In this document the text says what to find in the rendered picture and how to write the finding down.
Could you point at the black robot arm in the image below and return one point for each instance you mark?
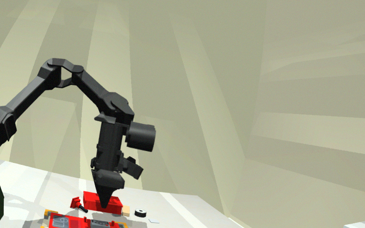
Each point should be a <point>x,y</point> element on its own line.
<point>116,116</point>

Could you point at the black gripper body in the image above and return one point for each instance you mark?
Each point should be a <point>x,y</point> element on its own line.
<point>105,164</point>

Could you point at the black toy tyre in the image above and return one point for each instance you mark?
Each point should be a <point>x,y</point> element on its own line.
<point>140,213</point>

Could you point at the tan rectangular block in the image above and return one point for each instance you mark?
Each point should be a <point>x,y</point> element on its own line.
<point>125,211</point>

